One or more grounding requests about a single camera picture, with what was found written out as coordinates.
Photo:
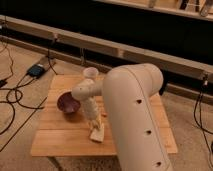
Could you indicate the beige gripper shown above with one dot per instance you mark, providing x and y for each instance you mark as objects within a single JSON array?
[{"x": 94, "y": 121}]

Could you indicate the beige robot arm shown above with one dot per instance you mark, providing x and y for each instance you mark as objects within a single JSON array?
[{"x": 126, "y": 92}]

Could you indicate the black power adapter box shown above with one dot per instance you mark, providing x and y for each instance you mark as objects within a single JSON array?
[{"x": 36, "y": 71}]

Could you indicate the dark purple bowl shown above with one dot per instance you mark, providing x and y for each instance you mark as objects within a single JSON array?
[{"x": 67, "y": 104}]

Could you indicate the wooden table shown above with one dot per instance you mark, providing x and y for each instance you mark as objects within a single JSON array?
[{"x": 60, "y": 135}]

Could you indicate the translucent plastic cup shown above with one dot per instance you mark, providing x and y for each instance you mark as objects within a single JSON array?
[{"x": 90, "y": 73}]

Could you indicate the long wooden rail frame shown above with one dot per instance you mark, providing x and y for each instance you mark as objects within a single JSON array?
[{"x": 166, "y": 62}]

